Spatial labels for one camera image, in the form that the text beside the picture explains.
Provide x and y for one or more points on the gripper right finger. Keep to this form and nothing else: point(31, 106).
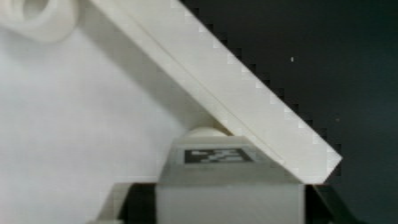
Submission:
point(326, 208)

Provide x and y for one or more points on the white leg with tag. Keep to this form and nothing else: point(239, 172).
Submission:
point(225, 186)

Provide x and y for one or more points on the white square tabletop tray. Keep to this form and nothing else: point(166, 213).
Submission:
point(118, 78)

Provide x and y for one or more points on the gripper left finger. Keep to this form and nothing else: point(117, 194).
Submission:
point(131, 205)

